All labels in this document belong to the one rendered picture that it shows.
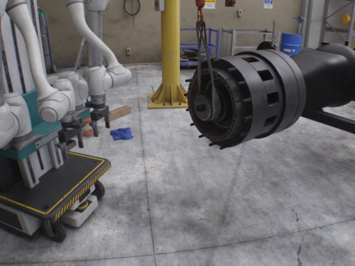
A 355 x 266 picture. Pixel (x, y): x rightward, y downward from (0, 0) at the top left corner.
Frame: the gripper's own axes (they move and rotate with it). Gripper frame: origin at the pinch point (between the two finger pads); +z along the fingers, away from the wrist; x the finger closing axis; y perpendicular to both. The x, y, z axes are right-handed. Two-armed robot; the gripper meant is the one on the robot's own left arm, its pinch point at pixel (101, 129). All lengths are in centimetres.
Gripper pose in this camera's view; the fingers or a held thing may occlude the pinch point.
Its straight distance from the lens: 169.8
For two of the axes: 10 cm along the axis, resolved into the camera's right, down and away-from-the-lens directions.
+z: 0.0, 9.1, 4.3
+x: 3.2, -4.0, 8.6
